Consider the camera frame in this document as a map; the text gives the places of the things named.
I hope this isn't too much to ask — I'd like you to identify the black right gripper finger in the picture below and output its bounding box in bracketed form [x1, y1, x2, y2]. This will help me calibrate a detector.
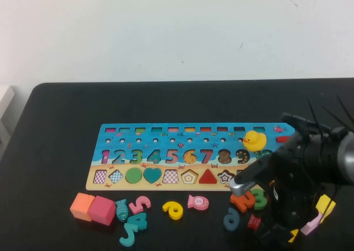
[258, 224, 291, 248]
[290, 220, 308, 234]

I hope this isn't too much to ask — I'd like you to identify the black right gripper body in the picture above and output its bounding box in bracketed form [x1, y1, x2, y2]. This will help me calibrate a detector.
[264, 136, 325, 227]

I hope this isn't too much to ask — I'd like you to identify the green number three piece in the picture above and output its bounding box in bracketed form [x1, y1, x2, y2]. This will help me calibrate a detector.
[251, 189, 268, 210]

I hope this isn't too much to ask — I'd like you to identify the blue-grey number nine piece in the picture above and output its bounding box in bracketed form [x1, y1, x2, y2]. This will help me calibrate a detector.
[223, 206, 239, 232]

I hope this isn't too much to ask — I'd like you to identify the orange number ten piece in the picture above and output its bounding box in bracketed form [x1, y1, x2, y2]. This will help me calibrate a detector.
[230, 191, 257, 213]

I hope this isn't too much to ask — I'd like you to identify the red triangle piece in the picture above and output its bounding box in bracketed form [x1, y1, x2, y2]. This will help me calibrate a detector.
[198, 168, 218, 185]

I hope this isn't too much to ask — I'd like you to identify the colourful wooden number puzzle board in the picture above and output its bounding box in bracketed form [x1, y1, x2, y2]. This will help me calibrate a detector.
[85, 123, 296, 192]

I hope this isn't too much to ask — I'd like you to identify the yellow number six piece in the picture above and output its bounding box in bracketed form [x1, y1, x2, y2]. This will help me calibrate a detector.
[162, 200, 184, 220]

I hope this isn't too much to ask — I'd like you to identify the teal number four piece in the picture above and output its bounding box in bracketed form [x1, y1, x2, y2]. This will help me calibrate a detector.
[131, 212, 148, 231]

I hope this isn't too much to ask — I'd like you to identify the teal heart piece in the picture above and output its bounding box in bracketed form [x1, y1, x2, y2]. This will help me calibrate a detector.
[143, 167, 163, 184]

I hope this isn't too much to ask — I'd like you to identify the pink number five piece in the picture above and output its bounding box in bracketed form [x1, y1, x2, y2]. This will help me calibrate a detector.
[128, 195, 152, 215]

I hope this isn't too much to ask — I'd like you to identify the teal hook-shaped number piece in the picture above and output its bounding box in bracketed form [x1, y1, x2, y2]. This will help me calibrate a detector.
[118, 222, 138, 247]

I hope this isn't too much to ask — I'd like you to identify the green circle piece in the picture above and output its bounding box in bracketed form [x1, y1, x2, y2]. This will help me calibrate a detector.
[125, 167, 144, 184]

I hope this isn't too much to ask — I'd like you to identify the light pink foam cube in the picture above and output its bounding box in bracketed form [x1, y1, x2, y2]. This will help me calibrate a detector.
[300, 211, 323, 235]

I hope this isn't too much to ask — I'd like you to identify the red wooden fish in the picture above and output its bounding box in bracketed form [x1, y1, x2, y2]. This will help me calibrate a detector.
[247, 214, 262, 231]

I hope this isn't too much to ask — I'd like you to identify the yellow foam cube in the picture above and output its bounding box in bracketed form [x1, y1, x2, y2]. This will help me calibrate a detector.
[315, 194, 337, 224]

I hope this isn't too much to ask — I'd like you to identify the yellow rubber duck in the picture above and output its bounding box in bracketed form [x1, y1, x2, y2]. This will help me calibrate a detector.
[242, 130, 268, 152]

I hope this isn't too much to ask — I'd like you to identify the pink wooden fish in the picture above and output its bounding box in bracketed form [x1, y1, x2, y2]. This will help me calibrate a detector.
[187, 195, 209, 210]

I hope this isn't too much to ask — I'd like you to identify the teal wooden fish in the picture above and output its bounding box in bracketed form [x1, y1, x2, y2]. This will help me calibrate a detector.
[114, 198, 129, 222]

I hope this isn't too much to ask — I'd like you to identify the magenta foam cube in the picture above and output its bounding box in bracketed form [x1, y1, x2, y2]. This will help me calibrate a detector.
[87, 195, 116, 226]

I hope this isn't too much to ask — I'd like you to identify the orange foam cube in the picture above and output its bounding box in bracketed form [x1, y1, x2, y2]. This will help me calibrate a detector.
[69, 192, 96, 222]

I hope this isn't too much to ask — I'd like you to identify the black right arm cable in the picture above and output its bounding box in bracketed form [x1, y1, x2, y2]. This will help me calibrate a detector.
[317, 179, 340, 224]

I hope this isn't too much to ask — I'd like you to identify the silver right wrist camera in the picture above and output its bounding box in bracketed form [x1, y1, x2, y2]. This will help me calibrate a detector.
[228, 156, 277, 198]

